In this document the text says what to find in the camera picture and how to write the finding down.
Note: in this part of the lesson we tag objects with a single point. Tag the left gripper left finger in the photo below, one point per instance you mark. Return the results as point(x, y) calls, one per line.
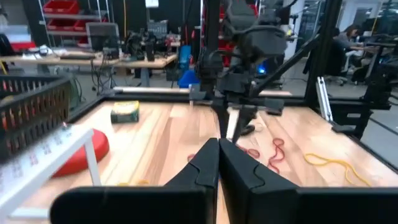
point(140, 205)

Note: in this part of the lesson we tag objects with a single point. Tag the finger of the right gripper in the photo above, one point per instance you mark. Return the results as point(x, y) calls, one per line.
point(222, 118)
point(248, 115)

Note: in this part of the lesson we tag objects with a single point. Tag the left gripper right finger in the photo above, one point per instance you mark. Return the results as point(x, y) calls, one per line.
point(264, 202)

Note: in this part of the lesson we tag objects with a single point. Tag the black plastic basket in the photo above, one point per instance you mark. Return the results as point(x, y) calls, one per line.
point(46, 90)

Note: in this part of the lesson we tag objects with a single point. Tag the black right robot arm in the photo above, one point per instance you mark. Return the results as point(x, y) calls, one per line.
point(255, 37)

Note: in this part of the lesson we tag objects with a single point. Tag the red desk lamp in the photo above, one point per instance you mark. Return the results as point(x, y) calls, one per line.
point(93, 149)

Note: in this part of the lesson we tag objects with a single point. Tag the wooden office desk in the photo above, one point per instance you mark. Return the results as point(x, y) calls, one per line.
point(140, 63)

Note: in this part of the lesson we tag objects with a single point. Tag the black office chair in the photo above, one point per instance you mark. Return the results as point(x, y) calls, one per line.
point(335, 62)

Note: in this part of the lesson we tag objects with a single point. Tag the black desk equipment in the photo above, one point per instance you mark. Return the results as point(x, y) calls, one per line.
point(136, 46)

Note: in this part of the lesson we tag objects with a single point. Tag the red rubber band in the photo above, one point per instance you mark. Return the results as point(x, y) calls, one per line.
point(276, 152)
point(252, 152)

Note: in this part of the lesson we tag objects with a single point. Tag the blue plastic bin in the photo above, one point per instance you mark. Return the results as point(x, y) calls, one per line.
point(188, 79)

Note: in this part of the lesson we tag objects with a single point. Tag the yellow rubber band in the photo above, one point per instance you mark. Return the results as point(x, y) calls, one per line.
point(329, 161)

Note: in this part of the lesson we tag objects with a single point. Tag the yellow green crayon box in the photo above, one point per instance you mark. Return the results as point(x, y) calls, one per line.
point(125, 112)

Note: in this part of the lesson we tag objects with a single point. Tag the white perforated metal riser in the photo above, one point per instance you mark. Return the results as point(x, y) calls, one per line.
point(46, 155)

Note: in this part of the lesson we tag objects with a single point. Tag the person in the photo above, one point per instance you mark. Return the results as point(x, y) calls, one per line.
point(345, 39)

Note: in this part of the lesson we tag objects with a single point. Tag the black robot rig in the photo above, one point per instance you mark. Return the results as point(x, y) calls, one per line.
point(379, 81)

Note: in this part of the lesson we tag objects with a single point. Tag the grey computer monitor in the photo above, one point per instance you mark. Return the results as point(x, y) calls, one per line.
point(102, 35)

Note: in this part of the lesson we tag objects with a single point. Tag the shelf with red bins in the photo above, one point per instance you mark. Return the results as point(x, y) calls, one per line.
point(62, 6)

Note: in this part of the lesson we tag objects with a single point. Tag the silver aluminium bracket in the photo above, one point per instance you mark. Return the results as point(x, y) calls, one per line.
point(324, 99)

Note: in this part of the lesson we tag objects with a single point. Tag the silver metal rail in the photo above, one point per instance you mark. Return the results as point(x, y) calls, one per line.
point(149, 90)

